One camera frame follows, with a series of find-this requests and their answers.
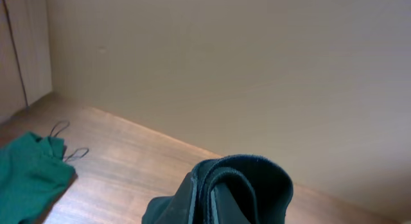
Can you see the black polo shirt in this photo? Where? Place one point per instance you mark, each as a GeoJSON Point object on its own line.
{"type": "Point", "coordinates": [233, 189]}

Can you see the green drawstring bag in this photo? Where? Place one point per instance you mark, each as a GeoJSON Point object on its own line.
{"type": "Point", "coordinates": [35, 173]}

